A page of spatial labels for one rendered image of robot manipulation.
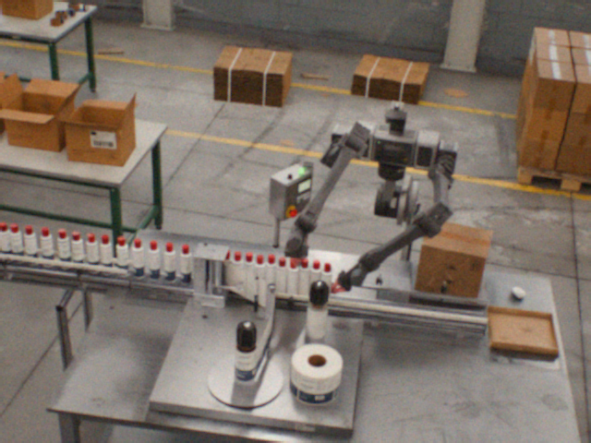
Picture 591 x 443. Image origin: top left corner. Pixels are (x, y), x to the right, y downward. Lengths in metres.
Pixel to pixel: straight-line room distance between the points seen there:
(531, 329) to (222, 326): 1.42
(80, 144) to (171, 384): 2.10
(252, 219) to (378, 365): 2.62
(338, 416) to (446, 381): 0.55
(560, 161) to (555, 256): 1.02
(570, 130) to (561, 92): 0.32
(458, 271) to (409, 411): 0.80
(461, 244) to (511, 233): 2.32
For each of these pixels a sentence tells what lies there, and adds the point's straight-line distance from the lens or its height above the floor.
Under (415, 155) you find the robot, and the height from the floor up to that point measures 1.45.
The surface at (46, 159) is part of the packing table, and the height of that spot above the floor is 0.78.
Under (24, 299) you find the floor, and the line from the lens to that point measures 5.54.
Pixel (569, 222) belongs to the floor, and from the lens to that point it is 6.67.
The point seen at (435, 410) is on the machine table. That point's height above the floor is 0.83.
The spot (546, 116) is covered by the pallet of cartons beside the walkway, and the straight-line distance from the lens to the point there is 6.82.
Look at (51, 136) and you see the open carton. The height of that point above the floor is 0.89.
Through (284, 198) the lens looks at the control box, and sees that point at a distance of 3.73.
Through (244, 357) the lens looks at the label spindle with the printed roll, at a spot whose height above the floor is 1.05.
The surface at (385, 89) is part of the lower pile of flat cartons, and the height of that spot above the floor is 0.11.
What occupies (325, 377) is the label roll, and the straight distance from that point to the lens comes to 3.41.
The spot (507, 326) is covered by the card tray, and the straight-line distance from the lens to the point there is 4.12.
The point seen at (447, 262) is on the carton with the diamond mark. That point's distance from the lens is 4.07.
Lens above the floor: 3.34
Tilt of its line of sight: 33 degrees down
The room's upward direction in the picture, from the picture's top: 4 degrees clockwise
